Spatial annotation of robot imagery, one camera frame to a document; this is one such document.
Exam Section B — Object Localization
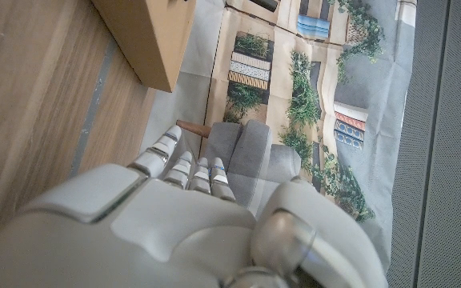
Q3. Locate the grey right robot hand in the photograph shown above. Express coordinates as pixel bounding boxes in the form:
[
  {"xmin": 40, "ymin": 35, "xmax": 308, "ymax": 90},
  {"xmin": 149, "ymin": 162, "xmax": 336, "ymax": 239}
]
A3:
[{"xmin": 0, "ymin": 125, "xmax": 390, "ymax": 288}]

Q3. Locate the brown cardboard packing box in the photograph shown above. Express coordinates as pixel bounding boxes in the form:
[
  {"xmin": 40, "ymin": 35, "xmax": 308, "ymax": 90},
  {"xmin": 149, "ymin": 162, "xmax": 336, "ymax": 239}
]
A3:
[{"xmin": 90, "ymin": 0, "xmax": 198, "ymax": 94}]

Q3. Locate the grey tape strip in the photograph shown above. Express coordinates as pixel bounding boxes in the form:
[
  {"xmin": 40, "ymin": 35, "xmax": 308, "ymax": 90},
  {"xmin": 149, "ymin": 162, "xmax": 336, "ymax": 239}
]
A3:
[{"xmin": 68, "ymin": 38, "xmax": 120, "ymax": 178}]

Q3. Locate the printed garden backdrop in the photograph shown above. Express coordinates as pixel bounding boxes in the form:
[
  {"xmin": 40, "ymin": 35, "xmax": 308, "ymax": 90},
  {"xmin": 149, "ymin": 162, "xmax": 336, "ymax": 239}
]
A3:
[{"xmin": 139, "ymin": 0, "xmax": 418, "ymax": 274}]

